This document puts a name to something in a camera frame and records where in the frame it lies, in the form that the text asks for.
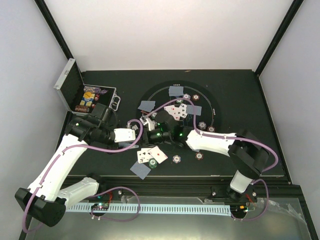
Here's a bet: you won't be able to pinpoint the blue playing card deck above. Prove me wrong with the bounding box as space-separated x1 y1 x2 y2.
118 142 139 149

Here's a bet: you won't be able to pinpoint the face-up black pips card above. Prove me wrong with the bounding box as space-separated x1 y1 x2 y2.
176 103 188 119

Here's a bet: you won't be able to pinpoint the blue white poker chip stack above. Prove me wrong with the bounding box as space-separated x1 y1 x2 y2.
172 155 181 164

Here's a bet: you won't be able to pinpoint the face-up red ace card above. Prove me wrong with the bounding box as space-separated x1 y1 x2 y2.
148 146 168 164

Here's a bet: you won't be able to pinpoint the blue chips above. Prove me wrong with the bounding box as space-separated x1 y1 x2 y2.
198 121 207 130
183 93 191 100

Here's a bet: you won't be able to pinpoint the blue card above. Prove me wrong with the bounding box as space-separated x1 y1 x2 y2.
186 104 202 116
137 100 156 113
130 161 151 180
168 86 184 97

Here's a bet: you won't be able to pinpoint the face-up clubs card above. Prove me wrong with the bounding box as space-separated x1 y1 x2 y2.
141 148 152 161
137 150 146 164

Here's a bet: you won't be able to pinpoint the orange black poker chip stack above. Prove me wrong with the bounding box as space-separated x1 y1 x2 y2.
195 152 204 160

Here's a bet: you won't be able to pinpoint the orange chips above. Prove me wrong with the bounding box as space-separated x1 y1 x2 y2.
192 94 200 101
207 126 216 133

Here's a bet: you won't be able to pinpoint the green poker chip stack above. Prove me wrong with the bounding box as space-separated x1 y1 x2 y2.
148 159 158 169

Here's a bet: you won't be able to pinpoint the face-up red pips card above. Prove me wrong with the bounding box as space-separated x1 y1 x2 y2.
164 105 181 121

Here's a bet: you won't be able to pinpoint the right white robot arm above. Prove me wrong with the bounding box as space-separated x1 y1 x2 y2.
140 126 269 202

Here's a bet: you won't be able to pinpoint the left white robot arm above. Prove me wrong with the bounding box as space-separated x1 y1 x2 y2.
14 103 136 233

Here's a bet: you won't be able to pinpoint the round black poker mat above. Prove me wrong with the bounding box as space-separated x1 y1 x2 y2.
137 81 222 149

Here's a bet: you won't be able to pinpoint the brown chip row in case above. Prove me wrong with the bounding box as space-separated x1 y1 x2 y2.
75 105 90 114

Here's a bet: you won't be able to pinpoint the yellow blue card box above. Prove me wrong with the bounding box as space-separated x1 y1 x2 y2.
79 91 96 107

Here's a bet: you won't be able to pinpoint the aluminium poker case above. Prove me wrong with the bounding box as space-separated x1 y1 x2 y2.
54 58 121 116

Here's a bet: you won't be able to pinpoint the purple chip row in case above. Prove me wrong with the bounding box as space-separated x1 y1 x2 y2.
83 85 108 95

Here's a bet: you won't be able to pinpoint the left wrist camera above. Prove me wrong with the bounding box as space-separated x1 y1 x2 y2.
113 128 136 143

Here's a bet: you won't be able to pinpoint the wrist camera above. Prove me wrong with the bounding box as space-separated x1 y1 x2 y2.
113 128 136 143
155 110 178 132

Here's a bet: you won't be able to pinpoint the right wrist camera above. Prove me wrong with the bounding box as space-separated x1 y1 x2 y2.
155 110 178 132

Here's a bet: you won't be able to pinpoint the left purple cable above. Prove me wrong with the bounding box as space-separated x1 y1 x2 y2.
22 118 145 234

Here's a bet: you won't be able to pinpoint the black aluminium rail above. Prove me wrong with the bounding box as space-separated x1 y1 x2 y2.
86 173 305 203

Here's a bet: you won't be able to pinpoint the white slotted cable duct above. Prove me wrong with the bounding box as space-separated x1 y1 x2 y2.
66 202 231 217

